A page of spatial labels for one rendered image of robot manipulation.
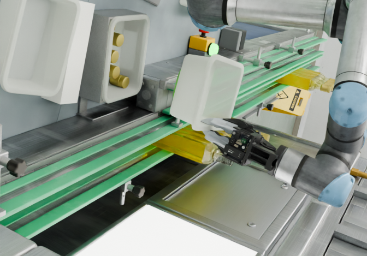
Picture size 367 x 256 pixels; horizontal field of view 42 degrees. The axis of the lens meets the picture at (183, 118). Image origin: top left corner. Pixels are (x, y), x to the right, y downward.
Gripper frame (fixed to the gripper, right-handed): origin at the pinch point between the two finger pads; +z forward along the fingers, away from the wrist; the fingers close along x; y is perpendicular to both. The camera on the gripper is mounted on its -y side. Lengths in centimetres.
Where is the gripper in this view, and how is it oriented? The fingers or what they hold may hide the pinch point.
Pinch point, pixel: (206, 124)
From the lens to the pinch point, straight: 115.3
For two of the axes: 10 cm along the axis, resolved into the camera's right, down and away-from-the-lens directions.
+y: -4.3, 0.1, -9.0
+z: -8.3, -4.0, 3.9
